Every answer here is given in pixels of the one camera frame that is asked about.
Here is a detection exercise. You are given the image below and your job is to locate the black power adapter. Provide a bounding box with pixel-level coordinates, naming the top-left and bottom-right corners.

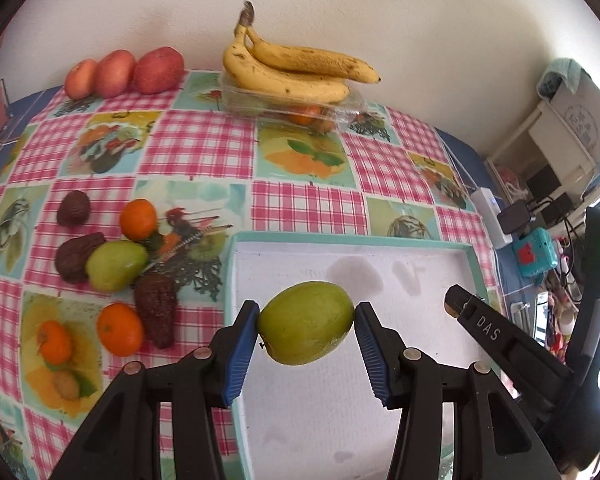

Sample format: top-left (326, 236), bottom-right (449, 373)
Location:
top-left (498, 200), bottom-right (532, 234)

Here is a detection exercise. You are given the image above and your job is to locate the teal toy box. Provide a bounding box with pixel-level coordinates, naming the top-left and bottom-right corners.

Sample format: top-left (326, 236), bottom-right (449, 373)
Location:
top-left (513, 228), bottom-right (560, 278)

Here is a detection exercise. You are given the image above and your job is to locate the left red apple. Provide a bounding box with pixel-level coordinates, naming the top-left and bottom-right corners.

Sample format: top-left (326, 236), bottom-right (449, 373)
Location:
top-left (64, 58), bottom-right (97, 101)

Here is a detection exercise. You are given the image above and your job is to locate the right red apple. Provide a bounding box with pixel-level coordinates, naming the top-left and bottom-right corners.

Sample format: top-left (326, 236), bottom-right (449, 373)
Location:
top-left (131, 47), bottom-right (185, 94)

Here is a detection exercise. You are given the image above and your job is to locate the blue plaid tablecloth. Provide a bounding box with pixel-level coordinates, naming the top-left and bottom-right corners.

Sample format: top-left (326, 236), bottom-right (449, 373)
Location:
top-left (0, 87), bottom-right (59, 173)

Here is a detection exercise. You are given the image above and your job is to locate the dark avocado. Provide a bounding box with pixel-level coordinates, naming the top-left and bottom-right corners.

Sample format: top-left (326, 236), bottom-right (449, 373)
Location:
top-left (54, 232), bottom-right (106, 284)
top-left (133, 273), bottom-right (178, 349)
top-left (56, 190), bottom-right (91, 228)

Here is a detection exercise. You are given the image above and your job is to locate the red apple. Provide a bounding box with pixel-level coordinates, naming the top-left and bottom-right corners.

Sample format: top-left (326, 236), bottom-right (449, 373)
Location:
top-left (131, 47), bottom-right (185, 94)
top-left (94, 50), bottom-right (135, 99)
top-left (64, 58), bottom-right (97, 101)

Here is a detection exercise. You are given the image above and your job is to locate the white tray teal rim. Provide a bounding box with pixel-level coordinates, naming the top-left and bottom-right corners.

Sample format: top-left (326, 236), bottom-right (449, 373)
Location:
top-left (224, 232), bottom-right (488, 479)

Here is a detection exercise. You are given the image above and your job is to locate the pink checkered fruit tablecloth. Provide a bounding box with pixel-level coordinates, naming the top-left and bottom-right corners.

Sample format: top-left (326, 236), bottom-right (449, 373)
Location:
top-left (0, 72), bottom-right (500, 479)

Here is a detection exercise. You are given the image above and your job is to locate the clear plastic fruit container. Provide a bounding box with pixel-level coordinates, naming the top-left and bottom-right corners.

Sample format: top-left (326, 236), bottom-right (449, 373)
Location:
top-left (219, 73), bottom-right (366, 133)

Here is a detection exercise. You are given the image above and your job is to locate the green pear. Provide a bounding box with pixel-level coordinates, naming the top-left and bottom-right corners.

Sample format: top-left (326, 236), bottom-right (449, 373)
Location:
top-left (257, 281), bottom-right (354, 366)
top-left (85, 240), bottom-right (149, 294)

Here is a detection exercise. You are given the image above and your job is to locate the yellow banana bunch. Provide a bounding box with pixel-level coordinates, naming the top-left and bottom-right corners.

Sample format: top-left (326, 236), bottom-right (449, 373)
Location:
top-left (223, 0), bottom-right (380, 104)

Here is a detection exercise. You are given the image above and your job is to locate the orange mandarin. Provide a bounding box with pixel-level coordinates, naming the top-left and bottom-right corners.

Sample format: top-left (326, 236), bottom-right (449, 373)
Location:
top-left (96, 302), bottom-right (145, 358)
top-left (119, 198), bottom-right (158, 242)

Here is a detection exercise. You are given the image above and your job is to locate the white power strip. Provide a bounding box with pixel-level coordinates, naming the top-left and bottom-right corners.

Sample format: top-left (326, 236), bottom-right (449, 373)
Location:
top-left (470, 188), bottom-right (513, 249)

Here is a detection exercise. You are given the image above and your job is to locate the green pear on table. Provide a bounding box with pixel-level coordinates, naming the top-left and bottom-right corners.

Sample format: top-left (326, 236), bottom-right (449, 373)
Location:
top-left (85, 240), bottom-right (149, 294)

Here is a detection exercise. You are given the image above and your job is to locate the middle red apple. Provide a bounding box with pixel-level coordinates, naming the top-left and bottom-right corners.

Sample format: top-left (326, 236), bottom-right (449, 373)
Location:
top-left (94, 50), bottom-right (135, 99)

